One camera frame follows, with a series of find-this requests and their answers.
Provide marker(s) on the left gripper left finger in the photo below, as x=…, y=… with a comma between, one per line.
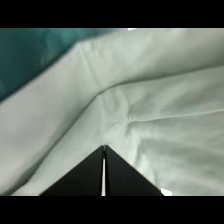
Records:
x=81, y=180

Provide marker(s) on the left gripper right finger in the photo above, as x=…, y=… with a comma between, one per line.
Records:
x=128, y=178

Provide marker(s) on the white shirt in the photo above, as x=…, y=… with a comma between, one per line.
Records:
x=140, y=110

